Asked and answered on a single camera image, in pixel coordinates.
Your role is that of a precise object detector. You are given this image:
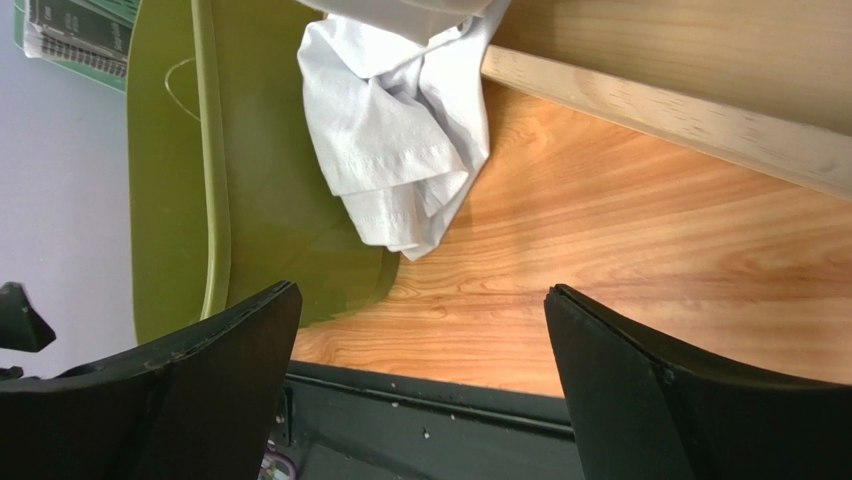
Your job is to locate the olive green plastic basket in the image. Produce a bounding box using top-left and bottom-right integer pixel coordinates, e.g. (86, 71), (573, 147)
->
(126, 1), (399, 343)

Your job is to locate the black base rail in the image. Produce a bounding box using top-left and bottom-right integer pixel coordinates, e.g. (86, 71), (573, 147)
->
(267, 362), (584, 479)

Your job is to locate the white tank top navy trim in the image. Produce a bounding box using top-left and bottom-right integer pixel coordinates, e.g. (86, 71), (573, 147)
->
(297, 1), (508, 260)

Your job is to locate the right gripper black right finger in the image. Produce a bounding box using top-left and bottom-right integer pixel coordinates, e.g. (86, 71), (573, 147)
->
(544, 285), (851, 479)

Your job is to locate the wooden clothes rack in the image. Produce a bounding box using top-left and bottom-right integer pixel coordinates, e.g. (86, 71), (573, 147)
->
(482, 0), (851, 199)

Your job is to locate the mint green file organizer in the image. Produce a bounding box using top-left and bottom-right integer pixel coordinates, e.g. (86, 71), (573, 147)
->
(14, 0), (140, 92)

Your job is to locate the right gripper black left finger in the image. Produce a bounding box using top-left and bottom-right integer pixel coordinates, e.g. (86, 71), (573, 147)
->
(1, 282), (302, 479)

